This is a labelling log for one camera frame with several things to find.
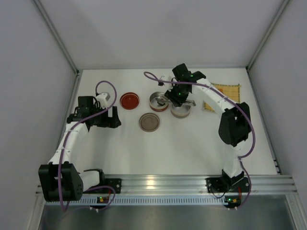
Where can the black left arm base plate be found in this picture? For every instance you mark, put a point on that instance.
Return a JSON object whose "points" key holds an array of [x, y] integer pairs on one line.
{"points": [[112, 184]]}

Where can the red round lid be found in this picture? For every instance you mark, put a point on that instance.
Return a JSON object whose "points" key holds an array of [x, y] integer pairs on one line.
{"points": [[129, 100]]}

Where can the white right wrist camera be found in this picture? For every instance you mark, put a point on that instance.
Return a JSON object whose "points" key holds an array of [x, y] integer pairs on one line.
{"points": [[164, 80]]}

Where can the brown round lid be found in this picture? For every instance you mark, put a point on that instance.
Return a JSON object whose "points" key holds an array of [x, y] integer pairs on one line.
{"points": [[149, 122]]}

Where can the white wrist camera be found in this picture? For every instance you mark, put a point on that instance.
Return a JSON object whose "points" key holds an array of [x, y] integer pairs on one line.
{"points": [[164, 80], [103, 99]]}

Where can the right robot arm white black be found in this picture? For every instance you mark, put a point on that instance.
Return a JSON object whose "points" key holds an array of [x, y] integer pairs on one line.
{"points": [[233, 129]]}

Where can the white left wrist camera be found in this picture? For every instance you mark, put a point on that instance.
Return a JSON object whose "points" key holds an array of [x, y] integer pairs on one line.
{"points": [[103, 99]]}

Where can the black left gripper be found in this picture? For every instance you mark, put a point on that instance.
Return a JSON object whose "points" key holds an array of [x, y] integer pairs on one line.
{"points": [[109, 118]]}

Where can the bamboo sushi mat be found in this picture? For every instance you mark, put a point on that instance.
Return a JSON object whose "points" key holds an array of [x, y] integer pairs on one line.
{"points": [[230, 91]]}

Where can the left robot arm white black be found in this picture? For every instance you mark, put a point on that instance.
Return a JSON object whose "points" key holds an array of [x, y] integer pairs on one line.
{"points": [[59, 179]]}

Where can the sushi roll with red centre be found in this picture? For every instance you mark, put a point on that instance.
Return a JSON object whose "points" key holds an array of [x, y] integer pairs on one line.
{"points": [[160, 103]]}

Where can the red metal lunch tin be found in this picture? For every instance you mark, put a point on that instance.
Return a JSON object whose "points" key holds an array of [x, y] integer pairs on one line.
{"points": [[153, 103]]}

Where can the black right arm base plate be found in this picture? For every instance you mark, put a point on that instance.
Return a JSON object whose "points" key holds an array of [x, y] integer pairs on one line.
{"points": [[218, 185]]}

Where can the aluminium mounting rail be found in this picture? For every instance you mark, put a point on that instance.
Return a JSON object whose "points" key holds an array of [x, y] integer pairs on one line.
{"points": [[197, 185]]}

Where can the slotted cable duct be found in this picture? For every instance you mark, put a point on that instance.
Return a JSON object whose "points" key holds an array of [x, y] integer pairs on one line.
{"points": [[121, 200]]}

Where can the brown metal lunch tin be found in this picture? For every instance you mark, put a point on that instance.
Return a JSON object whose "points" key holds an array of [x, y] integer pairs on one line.
{"points": [[181, 112]]}

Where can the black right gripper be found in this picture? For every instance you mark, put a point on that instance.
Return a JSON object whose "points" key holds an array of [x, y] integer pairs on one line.
{"points": [[173, 97]]}

